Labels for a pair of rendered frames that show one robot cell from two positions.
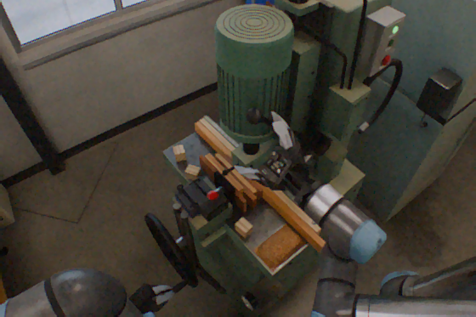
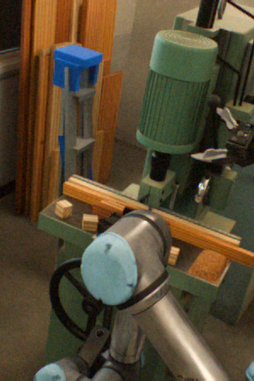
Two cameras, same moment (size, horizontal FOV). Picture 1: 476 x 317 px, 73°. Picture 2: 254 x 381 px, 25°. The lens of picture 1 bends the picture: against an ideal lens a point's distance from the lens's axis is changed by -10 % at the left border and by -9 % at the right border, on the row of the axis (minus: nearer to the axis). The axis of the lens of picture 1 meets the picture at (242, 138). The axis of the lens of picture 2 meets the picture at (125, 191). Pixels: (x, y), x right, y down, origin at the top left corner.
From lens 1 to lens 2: 105 cm
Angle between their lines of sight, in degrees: 31
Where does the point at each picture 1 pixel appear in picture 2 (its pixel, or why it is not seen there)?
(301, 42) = not seen: hidden behind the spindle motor
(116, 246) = not seen: outside the picture
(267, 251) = (204, 266)
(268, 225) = (187, 253)
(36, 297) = (132, 220)
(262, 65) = (204, 69)
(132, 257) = not seen: outside the picture
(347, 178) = (221, 224)
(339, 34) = (236, 54)
